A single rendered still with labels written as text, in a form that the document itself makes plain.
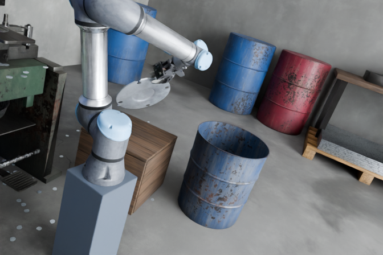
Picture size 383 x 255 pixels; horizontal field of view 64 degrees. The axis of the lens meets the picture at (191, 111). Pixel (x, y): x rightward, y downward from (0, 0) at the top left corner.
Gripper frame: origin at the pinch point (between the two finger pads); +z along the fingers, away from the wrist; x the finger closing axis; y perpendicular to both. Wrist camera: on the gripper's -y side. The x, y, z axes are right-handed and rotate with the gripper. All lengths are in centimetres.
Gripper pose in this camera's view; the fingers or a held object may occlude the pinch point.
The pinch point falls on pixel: (154, 79)
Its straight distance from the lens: 153.5
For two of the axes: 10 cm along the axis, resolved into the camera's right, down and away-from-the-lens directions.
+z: -7.0, 3.3, 6.3
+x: 3.0, 9.4, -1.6
